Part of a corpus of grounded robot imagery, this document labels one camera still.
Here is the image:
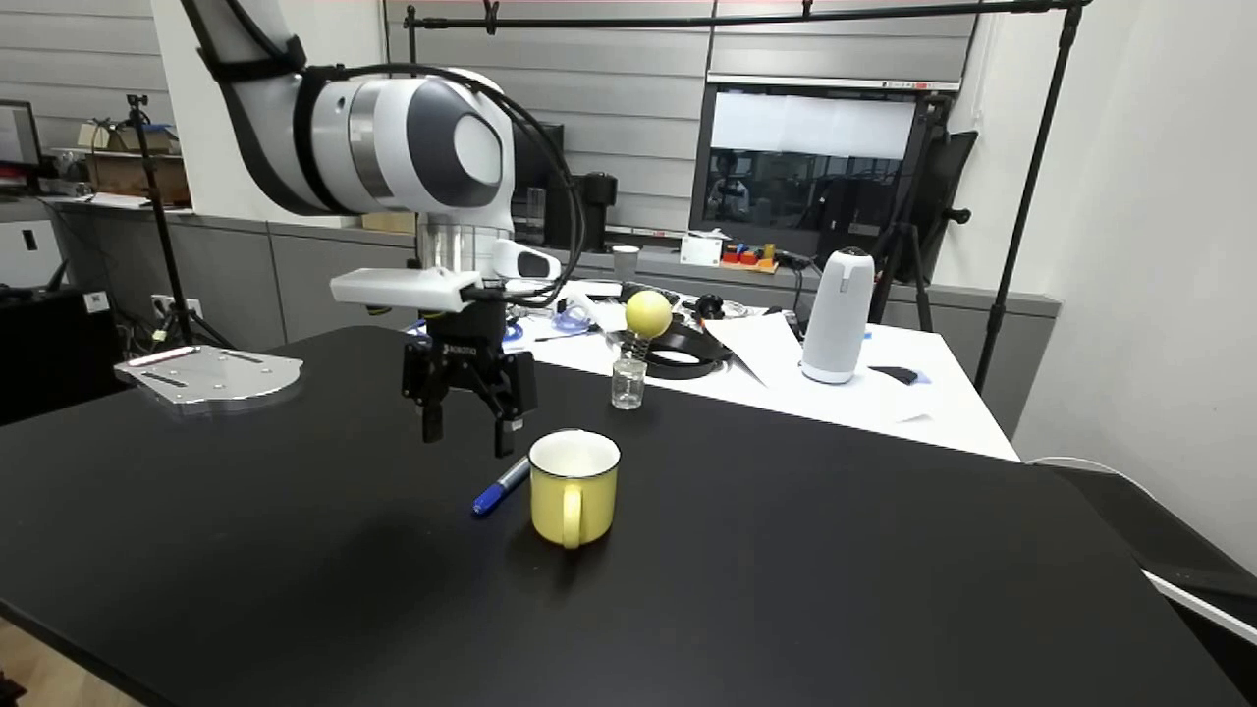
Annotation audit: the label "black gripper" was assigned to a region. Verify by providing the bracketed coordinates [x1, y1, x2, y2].
[398, 285, 538, 461]

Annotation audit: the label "blue and yellow pen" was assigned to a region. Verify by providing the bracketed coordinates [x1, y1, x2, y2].
[467, 453, 534, 522]

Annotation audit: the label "yellow enamel mug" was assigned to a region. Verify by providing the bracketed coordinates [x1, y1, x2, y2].
[521, 424, 626, 555]

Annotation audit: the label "small clear glass jar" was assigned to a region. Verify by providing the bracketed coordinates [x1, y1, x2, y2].
[610, 332, 650, 417]

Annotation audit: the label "yellow ball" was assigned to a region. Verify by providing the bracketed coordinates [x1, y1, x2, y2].
[619, 285, 677, 345]

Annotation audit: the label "stack of printed papers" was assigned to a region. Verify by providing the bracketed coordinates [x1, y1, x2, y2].
[110, 341, 305, 410]

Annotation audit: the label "orange toy blocks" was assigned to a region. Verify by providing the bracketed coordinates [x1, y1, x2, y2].
[717, 238, 785, 275]

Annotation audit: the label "white kettle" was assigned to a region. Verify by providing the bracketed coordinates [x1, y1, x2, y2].
[797, 247, 880, 389]

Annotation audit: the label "white flat tablet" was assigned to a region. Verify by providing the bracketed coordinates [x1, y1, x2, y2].
[1137, 567, 1257, 653]

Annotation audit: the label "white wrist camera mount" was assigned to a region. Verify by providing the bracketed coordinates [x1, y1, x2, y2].
[326, 262, 484, 318]

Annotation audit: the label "black coiled cable bundle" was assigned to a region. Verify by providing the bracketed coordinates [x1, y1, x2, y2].
[643, 311, 768, 389]

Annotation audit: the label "thin black camera stand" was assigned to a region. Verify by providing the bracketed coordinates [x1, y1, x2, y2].
[117, 89, 226, 352]

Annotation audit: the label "dark wall screen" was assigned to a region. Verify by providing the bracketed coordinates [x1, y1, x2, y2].
[690, 81, 927, 260]

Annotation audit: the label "black overhead frame bar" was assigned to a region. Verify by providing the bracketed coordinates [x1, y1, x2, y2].
[399, 0, 1097, 398]

